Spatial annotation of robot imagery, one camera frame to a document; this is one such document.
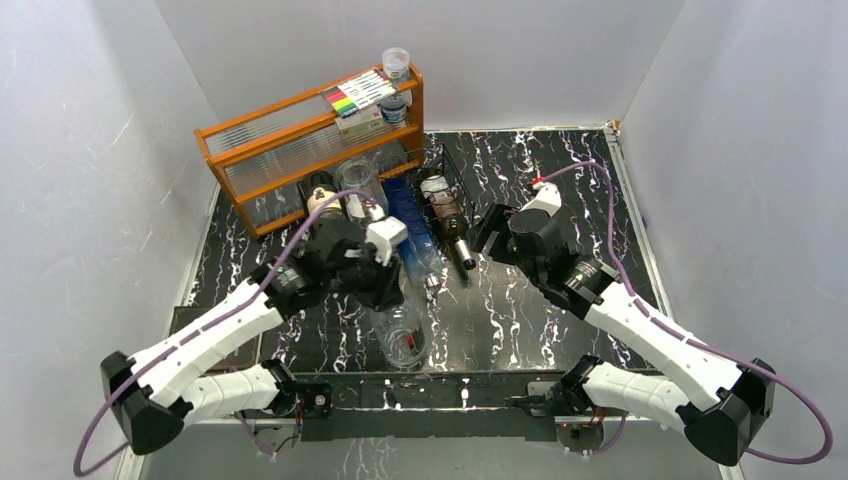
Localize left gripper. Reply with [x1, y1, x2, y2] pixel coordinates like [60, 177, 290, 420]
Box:
[324, 241, 404, 310]

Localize small clear bottle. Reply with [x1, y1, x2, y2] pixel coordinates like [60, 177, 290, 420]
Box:
[370, 269, 427, 370]

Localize blue glass bottle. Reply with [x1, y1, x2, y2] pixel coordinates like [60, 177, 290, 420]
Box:
[383, 177, 444, 296]

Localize olive green wine bottle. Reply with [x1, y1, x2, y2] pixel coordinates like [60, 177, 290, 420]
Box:
[420, 174, 477, 271]

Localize dark green wine bottle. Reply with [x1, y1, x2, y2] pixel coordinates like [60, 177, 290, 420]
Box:
[298, 170, 348, 229]

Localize clear bottle white cap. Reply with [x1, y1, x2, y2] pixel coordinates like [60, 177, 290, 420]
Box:
[335, 156, 389, 226]

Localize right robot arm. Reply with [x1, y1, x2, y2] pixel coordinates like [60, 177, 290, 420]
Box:
[469, 204, 774, 466]

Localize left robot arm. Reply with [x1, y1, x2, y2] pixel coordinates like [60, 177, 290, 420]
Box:
[101, 217, 407, 455]

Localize dark book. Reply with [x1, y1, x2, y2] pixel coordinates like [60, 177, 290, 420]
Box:
[169, 306, 263, 374]

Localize blue label jar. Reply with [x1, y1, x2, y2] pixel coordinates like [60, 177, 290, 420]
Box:
[379, 93, 407, 124]

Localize white cardboard box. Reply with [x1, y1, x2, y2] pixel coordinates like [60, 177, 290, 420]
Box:
[335, 105, 385, 140]

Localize orange wooden shelf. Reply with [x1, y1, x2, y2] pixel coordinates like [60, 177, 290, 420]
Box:
[194, 65, 427, 238]

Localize marker pen set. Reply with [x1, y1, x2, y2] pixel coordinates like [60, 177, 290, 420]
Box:
[320, 68, 399, 118]

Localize clear plastic jar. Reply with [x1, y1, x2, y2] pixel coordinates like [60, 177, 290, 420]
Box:
[381, 47, 410, 83]

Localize black wire wine rack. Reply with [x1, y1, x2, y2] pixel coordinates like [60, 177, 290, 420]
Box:
[329, 144, 475, 249]

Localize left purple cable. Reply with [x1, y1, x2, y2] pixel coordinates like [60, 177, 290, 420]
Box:
[72, 189, 379, 478]

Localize purple cable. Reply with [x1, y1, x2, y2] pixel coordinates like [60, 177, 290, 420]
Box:
[72, 189, 379, 478]
[533, 159, 834, 465]

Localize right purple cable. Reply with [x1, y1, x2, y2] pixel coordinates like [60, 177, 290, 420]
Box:
[533, 159, 834, 465]

